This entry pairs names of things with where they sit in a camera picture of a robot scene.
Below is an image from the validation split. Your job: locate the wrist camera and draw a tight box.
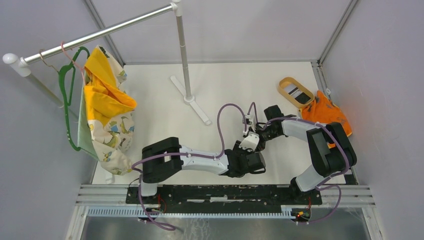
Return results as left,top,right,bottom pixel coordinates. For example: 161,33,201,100
239,131,260,152
245,113,258,133

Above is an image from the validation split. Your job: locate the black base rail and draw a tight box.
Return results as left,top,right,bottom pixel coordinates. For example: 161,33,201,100
142,184,323,214

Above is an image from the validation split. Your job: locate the white cable duct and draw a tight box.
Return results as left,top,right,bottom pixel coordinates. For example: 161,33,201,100
87,206,295,220

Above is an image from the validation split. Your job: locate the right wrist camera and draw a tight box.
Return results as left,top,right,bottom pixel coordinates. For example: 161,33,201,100
245,113,258,133

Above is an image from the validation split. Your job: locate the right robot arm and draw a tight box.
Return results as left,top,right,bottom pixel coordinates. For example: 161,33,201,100
255,105,357,204

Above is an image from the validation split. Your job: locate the metal clothes rack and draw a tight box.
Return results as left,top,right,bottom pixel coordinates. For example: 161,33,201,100
2,0,212,126

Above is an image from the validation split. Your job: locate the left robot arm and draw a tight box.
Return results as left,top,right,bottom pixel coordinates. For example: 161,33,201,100
141,137,266,184

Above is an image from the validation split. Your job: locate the orange cloth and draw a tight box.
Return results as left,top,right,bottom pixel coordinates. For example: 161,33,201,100
300,90,353,137

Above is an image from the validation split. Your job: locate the tan oval tray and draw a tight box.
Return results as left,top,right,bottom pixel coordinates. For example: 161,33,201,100
277,76,315,109

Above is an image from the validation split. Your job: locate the black card in tray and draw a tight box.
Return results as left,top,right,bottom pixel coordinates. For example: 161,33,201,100
294,92,312,105

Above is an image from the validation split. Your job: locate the pink hanger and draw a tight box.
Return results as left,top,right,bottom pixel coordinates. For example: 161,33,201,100
60,41,86,85

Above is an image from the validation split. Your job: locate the green hanger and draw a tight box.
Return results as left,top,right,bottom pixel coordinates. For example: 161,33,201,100
58,46,90,152

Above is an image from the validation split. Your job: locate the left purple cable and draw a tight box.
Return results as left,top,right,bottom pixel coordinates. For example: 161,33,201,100
131,103,248,232

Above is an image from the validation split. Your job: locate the yellow dinosaur print garment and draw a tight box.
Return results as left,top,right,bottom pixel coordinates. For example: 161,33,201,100
82,45,137,176

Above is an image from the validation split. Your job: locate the brown wire hanger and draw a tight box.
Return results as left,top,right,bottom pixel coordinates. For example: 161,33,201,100
38,49,60,74

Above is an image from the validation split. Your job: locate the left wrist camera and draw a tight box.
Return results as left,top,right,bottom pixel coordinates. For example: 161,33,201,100
239,131,260,152

